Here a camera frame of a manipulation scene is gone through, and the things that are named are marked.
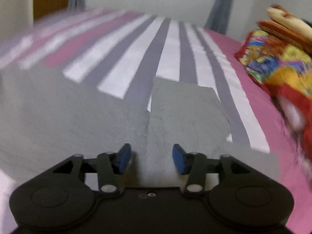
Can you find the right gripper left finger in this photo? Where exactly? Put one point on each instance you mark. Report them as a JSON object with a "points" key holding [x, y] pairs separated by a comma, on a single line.
{"points": [[59, 195]]}

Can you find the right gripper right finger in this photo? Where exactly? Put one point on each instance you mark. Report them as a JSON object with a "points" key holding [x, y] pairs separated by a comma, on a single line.
{"points": [[243, 193]]}

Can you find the grey sweatpants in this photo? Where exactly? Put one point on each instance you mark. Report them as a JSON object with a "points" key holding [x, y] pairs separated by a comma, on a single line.
{"points": [[46, 118]]}

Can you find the colourful folded quilt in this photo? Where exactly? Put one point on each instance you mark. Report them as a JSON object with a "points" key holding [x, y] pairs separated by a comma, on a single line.
{"points": [[281, 70]]}

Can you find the striped pink purple bed sheet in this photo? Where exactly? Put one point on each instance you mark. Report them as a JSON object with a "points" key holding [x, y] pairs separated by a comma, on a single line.
{"points": [[122, 54]]}

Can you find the right grey curtain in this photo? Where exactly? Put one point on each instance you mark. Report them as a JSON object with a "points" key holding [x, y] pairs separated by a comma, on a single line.
{"points": [[218, 19]]}

